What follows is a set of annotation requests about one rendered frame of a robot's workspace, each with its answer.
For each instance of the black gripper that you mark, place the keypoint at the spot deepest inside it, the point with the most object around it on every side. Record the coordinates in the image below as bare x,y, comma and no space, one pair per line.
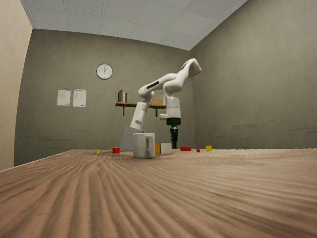
173,131

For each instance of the white mug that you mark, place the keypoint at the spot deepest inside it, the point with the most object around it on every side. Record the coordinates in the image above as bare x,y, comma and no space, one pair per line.
144,145

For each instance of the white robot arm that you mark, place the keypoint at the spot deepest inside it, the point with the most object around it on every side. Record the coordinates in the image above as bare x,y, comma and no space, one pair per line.
170,84

